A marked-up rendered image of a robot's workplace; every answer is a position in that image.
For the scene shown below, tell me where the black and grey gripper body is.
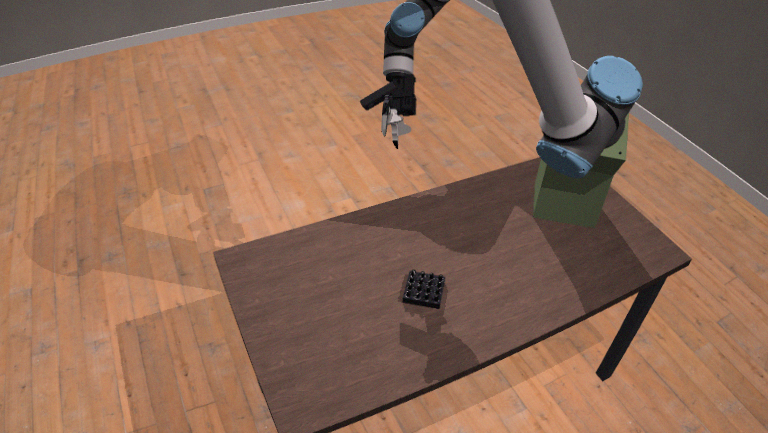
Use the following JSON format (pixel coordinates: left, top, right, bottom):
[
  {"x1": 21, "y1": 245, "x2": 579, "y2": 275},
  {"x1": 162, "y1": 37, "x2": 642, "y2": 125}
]
[{"x1": 385, "y1": 72, "x2": 416, "y2": 116}]

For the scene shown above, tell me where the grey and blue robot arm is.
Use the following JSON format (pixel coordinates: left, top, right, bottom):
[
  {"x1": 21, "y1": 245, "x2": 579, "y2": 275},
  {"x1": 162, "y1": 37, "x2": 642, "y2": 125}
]
[{"x1": 383, "y1": 0, "x2": 643, "y2": 178}]

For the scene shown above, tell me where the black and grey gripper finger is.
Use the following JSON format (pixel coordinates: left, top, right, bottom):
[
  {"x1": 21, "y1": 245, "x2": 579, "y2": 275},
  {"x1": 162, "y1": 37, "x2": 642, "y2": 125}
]
[
  {"x1": 381, "y1": 96, "x2": 403, "y2": 137},
  {"x1": 391, "y1": 121, "x2": 411, "y2": 149}
]

